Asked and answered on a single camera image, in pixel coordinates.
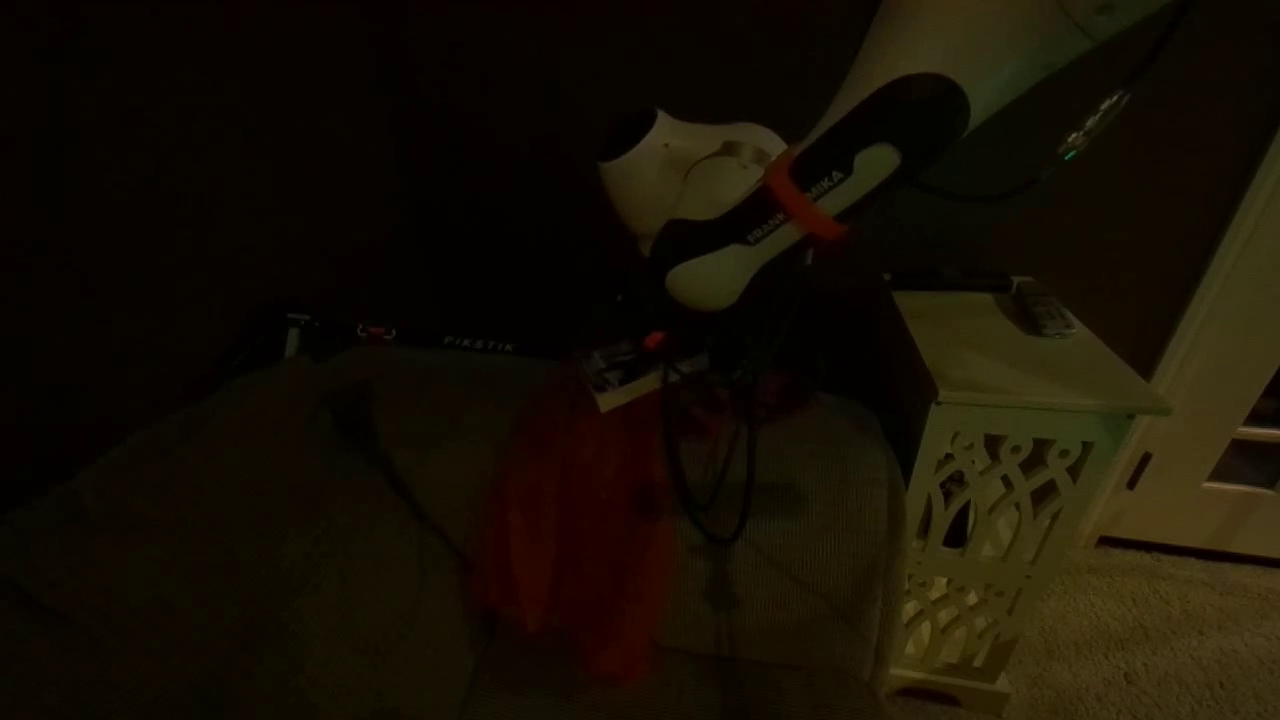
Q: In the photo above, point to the dark device with small lights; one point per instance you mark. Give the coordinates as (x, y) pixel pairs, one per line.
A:
(463, 336)

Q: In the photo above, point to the red blanket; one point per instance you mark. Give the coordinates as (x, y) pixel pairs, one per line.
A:
(585, 532)

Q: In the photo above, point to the white lattice side table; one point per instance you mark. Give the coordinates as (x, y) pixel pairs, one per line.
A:
(1014, 442)

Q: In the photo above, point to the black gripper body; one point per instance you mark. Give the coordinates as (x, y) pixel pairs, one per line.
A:
(713, 321)

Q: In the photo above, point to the white door frame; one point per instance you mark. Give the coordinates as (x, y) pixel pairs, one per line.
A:
(1221, 384)

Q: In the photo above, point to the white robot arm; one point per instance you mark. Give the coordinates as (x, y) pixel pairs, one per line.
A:
(933, 94)

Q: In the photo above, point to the grey remote control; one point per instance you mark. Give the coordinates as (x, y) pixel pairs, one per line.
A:
(1040, 310)

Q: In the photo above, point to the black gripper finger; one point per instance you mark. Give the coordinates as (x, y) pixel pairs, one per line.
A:
(713, 378)
(667, 360)

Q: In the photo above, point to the small white bottle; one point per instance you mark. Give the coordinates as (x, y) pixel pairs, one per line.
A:
(293, 336)

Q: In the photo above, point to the white paperback book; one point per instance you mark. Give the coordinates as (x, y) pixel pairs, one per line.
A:
(618, 378)

